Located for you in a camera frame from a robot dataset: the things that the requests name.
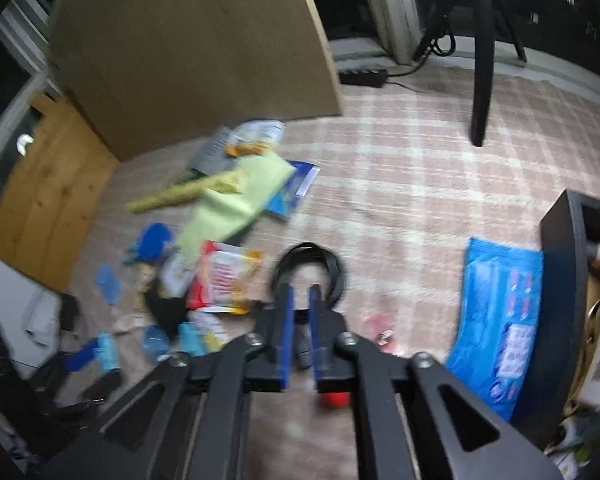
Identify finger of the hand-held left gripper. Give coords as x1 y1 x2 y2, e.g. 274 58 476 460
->
30 342 101 391
55 372 123 421

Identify black power strip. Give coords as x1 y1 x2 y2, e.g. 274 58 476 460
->
339 66 388 87

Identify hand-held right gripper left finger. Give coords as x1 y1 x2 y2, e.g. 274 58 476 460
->
40 282 301 480

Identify black container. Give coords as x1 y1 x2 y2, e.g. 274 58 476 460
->
540 189 600 451

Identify white window frame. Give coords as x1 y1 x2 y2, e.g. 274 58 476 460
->
355 0 422 66

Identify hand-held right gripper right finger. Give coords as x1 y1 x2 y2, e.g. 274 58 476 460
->
307 282 566 480

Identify black tripod light stand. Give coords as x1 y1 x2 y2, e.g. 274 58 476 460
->
412 0 528 148

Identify black power cable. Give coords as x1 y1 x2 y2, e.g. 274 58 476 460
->
386 25 457 92

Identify small pink item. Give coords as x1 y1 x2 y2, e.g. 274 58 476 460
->
365 312 396 331

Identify small teal packet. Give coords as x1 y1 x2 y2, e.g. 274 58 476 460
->
177 322 206 357

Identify small blue piece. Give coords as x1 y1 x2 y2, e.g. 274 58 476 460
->
96 262 123 306

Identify teal plastic clip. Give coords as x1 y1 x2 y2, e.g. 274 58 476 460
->
97 332 122 373

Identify blue plastic item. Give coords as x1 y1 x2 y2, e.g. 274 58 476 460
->
126 222 174 266

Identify blue booklet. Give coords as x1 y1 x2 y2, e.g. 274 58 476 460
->
265 160 321 221

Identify pine wood panel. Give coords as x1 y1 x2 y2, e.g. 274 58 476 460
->
0 92 121 293

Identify yellow-green cloth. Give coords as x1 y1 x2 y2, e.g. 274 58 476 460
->
177 155 296 251

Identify long yellow packet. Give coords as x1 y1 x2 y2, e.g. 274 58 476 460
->
125 170 241 213

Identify white paper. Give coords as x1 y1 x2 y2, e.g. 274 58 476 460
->
22 290 61 346

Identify white orange snack packet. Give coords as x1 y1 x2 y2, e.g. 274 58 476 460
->
227 120 286 158

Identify blue wipes packet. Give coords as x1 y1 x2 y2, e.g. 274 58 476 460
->
447 237 546 423

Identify black cloth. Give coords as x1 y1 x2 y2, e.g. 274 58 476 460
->
145 280 191 337

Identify small white packet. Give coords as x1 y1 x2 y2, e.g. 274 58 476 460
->
160 252 201 298

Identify white yellow tube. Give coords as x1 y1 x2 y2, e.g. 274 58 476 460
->
190 310 229 352

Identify red yellow snack packet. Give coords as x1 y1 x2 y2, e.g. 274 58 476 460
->
187 240 263 315

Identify grey pouch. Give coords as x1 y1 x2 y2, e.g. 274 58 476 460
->
190 127 237 173

